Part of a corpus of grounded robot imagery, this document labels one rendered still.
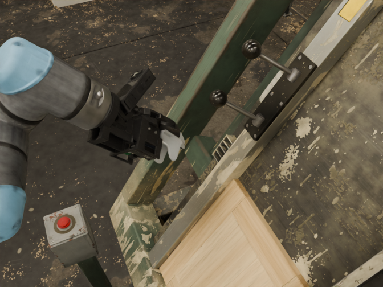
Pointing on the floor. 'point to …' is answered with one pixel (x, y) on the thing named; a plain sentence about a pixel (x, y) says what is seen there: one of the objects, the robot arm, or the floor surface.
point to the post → (94, 273)
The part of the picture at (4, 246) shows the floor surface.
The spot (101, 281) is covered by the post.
